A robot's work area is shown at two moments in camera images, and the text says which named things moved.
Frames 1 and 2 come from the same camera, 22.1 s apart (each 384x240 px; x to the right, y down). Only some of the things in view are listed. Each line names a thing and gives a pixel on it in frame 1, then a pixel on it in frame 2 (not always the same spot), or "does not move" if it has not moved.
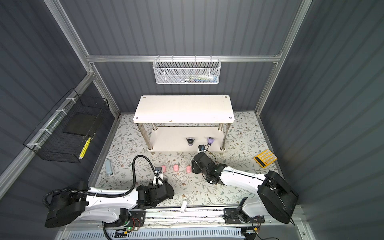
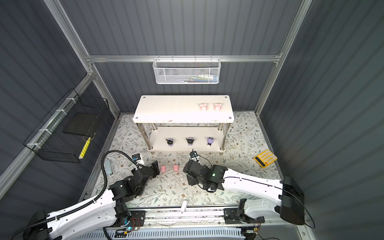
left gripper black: [166, 183] -> [155, 168]
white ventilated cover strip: [157, 234] does not move
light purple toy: [210, 140] does not move
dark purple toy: [190, 141] does not move
